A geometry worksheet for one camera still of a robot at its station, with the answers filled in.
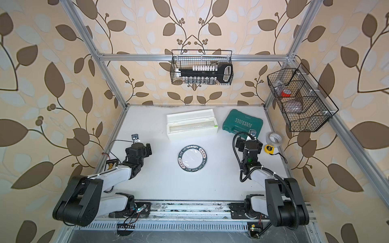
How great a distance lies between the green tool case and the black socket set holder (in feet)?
1.00

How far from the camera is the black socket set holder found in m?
0.82

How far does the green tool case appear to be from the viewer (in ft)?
3.41
